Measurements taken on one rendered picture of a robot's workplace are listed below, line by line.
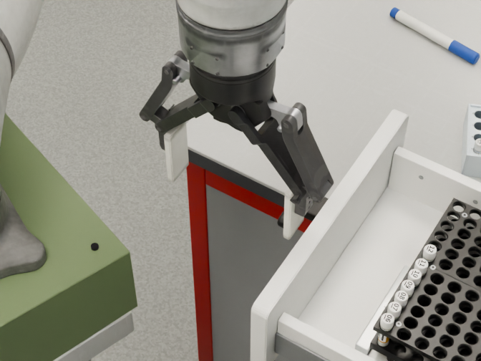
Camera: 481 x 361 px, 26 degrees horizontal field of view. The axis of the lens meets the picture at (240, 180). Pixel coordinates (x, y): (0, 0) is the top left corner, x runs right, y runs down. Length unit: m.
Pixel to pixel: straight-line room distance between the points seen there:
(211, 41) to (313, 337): 0.30
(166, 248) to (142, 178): 0.19
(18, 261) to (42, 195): 0.10
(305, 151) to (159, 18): 1.67
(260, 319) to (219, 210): 0.43
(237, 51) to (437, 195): 0.37
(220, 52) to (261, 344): 0.30
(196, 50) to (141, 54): 1.63
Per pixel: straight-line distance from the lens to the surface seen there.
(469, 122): 1.28
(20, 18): 1.06
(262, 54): 0.85
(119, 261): 1.06
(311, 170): 0.93
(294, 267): 0.97
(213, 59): 0.85
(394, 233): 1.11
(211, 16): 0.81
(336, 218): 1.01
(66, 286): 1.04
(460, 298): 1.00
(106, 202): 2.20
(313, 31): 1.42
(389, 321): 0.97
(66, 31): 2.56
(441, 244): 1.04
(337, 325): 1.05
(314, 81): 1.36
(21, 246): 1.06
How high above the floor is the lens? 1.73
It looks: 51 degrees down
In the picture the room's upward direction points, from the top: straight up
